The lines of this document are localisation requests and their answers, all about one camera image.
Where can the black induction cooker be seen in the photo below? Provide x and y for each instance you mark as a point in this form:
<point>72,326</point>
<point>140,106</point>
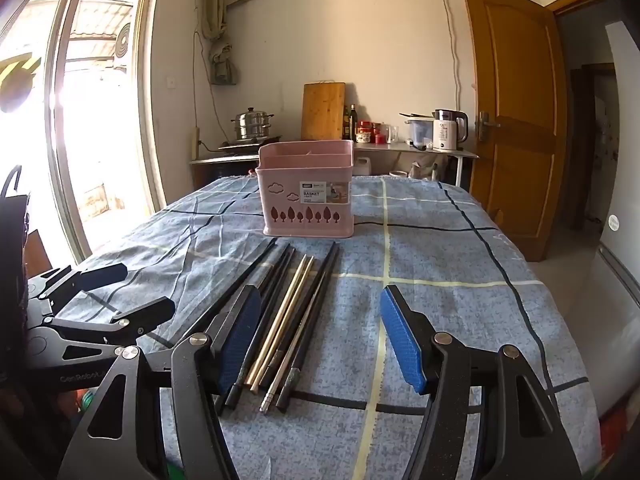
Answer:
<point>247,144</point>

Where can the steel kitchen table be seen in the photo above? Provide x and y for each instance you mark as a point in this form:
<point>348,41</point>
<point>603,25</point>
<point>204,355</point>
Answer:
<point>425,152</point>

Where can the grey refrigerator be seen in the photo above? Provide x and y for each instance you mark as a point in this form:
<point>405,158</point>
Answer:
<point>620,310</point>

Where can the dark oil bottle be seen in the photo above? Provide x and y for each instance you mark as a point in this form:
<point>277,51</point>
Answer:
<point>353,125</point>

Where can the white electric kettle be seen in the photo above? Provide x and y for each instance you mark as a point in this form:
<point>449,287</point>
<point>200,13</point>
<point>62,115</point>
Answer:
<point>446,132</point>

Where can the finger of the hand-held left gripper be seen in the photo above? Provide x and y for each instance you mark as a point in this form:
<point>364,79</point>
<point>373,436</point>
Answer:
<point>102,276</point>
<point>145,312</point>

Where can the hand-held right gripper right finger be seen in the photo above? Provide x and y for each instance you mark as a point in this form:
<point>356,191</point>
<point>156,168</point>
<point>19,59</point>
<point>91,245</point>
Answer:
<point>400,335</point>

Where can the steel steamer pot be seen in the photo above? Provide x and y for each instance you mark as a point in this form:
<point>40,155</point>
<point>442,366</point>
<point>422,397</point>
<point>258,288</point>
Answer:
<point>252,125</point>

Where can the tied curtain bundle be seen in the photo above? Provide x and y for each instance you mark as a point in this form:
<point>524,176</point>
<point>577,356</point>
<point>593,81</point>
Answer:
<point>217,20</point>

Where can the blue checked tablecloth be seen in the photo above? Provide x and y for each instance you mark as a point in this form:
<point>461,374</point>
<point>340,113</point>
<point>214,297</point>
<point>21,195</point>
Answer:
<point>425,240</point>

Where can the wooden door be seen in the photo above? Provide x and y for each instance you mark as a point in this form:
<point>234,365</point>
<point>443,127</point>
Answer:
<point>515,85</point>

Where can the white jar with red lid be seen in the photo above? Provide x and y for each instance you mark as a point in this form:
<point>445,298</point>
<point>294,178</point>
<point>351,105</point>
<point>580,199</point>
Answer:
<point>363,134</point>

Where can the bamboo cutting board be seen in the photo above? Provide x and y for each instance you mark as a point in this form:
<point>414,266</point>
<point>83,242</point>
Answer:
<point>322,110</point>

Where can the sliding glass door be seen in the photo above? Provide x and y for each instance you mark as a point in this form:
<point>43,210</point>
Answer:
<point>65,110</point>

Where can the slim dark bottle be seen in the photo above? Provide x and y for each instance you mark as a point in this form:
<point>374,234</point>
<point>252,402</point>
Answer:
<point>346,125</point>

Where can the pink utensil basket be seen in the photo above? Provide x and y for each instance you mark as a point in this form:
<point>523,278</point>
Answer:
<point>300,195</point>

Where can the glass cup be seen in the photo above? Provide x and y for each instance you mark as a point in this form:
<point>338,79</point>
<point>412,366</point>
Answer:
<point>392,135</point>

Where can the small stove table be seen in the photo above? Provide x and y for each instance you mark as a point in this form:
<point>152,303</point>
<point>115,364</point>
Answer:
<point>220,161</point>

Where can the red cardboard box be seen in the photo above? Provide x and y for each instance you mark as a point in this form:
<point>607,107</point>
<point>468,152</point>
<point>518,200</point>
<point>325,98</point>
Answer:
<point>617,440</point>

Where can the plastic bags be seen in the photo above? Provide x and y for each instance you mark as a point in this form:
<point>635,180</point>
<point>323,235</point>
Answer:
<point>425,170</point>

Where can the white plastic jug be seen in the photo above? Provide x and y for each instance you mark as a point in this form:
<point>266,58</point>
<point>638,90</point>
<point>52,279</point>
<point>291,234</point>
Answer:
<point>363,167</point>

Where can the beige power strip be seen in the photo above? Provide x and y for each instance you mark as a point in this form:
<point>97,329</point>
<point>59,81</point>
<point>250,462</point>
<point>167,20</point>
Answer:
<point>195,142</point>

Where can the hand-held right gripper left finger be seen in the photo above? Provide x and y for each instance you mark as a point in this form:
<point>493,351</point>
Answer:
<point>240,340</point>

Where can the water filter pitcher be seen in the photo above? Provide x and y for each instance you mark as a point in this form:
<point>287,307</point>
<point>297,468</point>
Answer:
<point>419,132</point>

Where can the red can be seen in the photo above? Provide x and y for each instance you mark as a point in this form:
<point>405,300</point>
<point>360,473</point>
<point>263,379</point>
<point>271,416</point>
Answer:
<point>378,136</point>

